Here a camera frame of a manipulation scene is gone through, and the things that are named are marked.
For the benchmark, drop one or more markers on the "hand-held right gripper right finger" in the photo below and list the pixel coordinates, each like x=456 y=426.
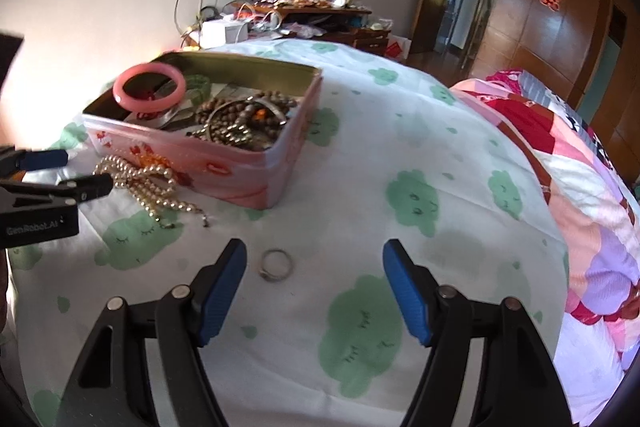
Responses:
x=407 y=297

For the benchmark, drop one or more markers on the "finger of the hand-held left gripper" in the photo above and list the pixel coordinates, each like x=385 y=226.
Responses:
x=47 y=159
x=95 y=187

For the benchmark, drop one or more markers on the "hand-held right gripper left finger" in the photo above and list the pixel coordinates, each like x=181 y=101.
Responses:
x=222 y=292

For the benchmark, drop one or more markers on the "pink bangle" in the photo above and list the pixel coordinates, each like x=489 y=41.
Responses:
x=122 y=94

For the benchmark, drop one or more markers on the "wide silver bangle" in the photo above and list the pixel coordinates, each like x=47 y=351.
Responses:
x=170 y=119

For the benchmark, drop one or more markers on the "pink tin box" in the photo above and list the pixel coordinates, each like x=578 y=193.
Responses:
x=235 y=177

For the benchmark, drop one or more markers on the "thin silver bangle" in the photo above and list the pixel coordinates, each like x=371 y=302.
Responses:
x=274 y=106

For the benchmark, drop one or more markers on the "white sheet with green clouds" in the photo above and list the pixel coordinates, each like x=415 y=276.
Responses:
x=325 y=207

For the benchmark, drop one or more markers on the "white box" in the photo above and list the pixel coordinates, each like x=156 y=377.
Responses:
x=220 y=34

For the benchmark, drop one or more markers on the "pink patchwork quilt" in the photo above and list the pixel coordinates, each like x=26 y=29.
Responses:
x=590 y=207

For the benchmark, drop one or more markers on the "red paper bag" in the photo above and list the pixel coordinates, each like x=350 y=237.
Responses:
x=398 y=48

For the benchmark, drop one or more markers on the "wooden television cabinet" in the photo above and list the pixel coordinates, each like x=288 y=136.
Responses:
x=370 y=42

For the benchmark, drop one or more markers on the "wooden wardrobe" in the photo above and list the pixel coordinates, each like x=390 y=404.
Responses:
x=560 y=57

